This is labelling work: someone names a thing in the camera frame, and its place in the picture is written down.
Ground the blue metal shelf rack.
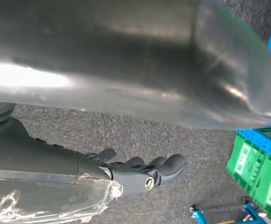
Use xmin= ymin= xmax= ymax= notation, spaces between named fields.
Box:
xmin=189 ymin=0 xmax=271 ymax=224

